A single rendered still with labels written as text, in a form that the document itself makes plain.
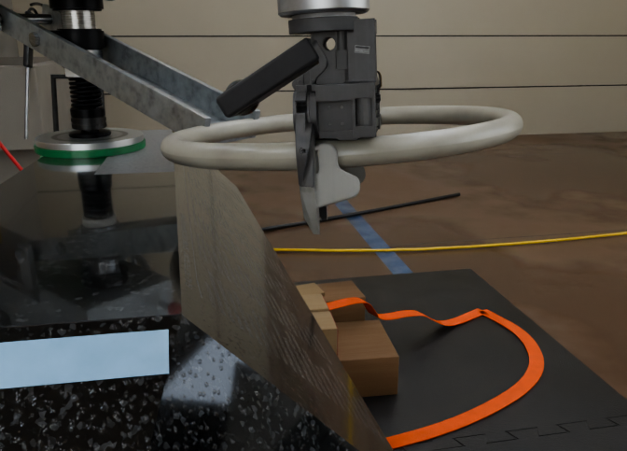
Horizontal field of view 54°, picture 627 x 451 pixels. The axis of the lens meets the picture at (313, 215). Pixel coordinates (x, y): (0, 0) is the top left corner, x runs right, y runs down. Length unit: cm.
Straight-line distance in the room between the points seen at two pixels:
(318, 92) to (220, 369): 27
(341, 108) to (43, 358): 35
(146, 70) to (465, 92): 538
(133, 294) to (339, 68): 29
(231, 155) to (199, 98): 49
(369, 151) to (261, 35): 528
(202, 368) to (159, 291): 9
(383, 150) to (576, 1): 638
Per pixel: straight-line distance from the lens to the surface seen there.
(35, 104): 374
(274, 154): 64
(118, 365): 54
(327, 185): 61
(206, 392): 55
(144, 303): 58
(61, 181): 108
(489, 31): 652
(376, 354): 183
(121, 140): 128
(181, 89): 118
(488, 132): 71
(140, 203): 91
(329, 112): 61
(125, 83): 113
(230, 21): 586
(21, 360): 56
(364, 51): 61
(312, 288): 225
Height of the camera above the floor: 104
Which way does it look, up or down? 17 degrees down
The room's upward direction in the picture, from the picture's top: straight up
